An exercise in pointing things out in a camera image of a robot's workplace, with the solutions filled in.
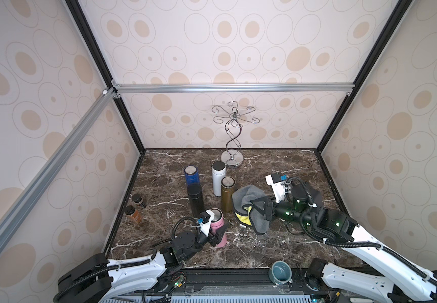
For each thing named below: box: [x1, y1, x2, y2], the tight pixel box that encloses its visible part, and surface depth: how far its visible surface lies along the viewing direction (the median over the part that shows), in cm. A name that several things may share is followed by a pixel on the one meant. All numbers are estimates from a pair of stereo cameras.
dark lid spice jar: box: [131, 193, 148, 211], surface depth 91 cm
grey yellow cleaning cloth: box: [231, 184, 271, 235], surface depth 63 cm
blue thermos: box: [183, 164, 201, 187], surface depth 85 cm
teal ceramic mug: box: [268, 260, 293, 286], surface depth 74 cm
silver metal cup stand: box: [210, 100, 261, 169], surface depth 102 cm
